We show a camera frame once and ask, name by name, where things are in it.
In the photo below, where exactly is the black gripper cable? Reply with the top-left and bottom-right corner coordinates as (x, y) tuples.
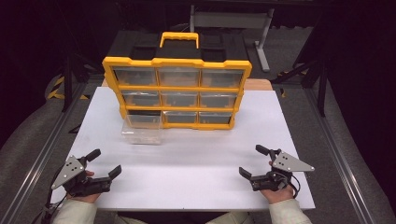
(289, 174), (302, 199)
(39, 167), (68, 224)

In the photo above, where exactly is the person's right hand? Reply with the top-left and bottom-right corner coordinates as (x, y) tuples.
(259, 184), (295, 205)

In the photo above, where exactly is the yellow black hazard tape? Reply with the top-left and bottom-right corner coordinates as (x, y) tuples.
(46, 76), (91, 101)
(277, 69), (290, 99)

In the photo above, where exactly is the black tripod stand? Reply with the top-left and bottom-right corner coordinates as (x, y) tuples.
(60, 50), (105, 114)
(270, 57), (329, 119)

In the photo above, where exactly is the grey metal stand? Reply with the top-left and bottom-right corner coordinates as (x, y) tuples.
(189, 4), (276, 74)

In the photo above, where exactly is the person's left hand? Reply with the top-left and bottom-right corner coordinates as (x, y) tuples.
(65, 192), (103, 204)

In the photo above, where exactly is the grid of clear drawers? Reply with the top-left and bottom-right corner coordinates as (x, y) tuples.
(112, 66), (245, 125)

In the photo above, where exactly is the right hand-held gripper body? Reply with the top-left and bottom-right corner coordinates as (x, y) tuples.
(249, 148), (316, 192)

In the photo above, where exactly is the clear plastic drawer box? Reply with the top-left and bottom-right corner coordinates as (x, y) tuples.
(120, 113), (163, 146)

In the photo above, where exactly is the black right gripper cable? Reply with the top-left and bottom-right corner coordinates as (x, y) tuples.
(289, 174), (302, 199)

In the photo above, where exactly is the yellow black organizer cabinet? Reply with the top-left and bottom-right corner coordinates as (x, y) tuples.
(102, 31), (253, 132)

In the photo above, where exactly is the aluminium floor rail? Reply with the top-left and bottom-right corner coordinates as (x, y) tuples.
(0, 81), (89, 224)
(303, 86), (378, 224)

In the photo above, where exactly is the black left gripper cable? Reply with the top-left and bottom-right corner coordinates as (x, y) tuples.
(39, 167), (68, 224)

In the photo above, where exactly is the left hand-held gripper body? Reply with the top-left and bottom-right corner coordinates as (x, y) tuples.
(50, 155), (113, 198)

